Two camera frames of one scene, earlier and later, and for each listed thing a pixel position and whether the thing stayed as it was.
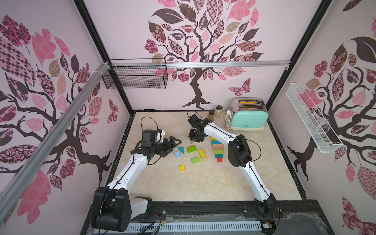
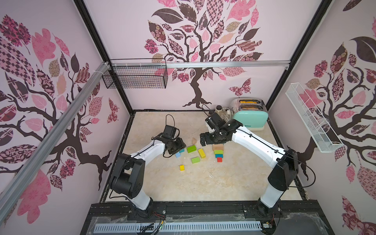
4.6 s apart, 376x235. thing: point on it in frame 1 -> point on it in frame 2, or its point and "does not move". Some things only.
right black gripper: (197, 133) -> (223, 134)
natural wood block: (218, 148) does not move
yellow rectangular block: (201, 153) does not move
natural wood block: (218, 146) does not move
